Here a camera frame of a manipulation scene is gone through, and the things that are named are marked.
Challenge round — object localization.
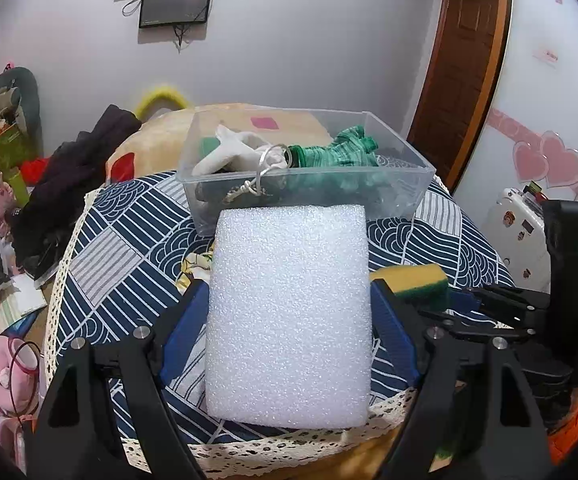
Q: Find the metal key ring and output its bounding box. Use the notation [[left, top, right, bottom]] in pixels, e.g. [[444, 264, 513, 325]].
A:
[[224, 143, 292, 206]]

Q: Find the pink heart wall sticker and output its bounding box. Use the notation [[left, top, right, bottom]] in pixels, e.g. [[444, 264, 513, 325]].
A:
[[512, 130, 578, 186]]

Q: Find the clear plastic box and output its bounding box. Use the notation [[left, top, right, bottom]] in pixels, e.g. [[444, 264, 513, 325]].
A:
[[177, 107, 438, 235]]

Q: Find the navy patterned lace-edged cloth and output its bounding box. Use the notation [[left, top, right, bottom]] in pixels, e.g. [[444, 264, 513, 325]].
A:
[[43, 170, 520, 472]]

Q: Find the white stickered suitcase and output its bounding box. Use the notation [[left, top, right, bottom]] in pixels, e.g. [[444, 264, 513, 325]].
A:
[[483, 186, 550, 292]]

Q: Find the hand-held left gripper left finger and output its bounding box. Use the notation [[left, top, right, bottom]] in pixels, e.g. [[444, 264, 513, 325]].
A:
[[33, 277, 211, 480]]

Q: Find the yellow fuzzy ring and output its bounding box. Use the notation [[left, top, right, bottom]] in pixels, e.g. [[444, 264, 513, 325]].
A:
[[133, 84, 193, 117]]

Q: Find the white cloth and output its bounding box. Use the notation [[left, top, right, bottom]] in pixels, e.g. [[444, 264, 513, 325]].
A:
[[191, 126, 290, 177]]

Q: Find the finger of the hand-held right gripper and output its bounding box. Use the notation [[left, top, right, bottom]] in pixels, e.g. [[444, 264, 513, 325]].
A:
[[446, 284, 552, 322], [418, 308, 537, 342]]

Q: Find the green knitted cloth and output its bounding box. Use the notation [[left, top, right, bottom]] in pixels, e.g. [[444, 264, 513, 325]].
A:
[[289, 125, 381, 171]]

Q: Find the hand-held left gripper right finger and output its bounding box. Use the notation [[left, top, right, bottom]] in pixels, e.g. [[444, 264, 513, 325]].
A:
[[370, 279, 554, 480]]

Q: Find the beige plush pillow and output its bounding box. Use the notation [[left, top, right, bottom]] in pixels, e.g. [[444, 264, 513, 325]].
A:
[[106, 102, 336, 182]]

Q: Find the black clothing pile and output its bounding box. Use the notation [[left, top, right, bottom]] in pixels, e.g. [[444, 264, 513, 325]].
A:
[[10, 104, 143, 278]]

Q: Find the yellow floral cloth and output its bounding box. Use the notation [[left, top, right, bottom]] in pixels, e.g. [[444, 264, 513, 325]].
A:
[[179, 251, 216, 292]]

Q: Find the small black wall monitor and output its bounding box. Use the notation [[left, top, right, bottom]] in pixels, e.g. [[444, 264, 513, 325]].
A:
[[138, 0, 214, 30]]

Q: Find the grey green plush toy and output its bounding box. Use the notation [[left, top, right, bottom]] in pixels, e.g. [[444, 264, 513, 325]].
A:
[[0, 67, 41, 137]]

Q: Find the yellow green sponge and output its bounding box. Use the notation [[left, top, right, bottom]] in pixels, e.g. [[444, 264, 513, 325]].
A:
[[373, 263, 449, 306]]

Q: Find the red cord loop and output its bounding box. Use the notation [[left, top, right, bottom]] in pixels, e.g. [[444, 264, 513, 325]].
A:
[[8, 339, 41, 417]]

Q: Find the pink plush toy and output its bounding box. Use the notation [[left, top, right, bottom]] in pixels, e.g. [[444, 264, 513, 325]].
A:
[[0, 334, 39, 417]]

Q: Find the white foam block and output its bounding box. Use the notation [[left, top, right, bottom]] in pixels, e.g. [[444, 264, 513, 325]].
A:
[[204, 204, 374, 431]]

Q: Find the brown wooden door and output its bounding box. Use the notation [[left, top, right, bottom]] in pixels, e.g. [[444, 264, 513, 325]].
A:
[[405, 0, 514, 197]]

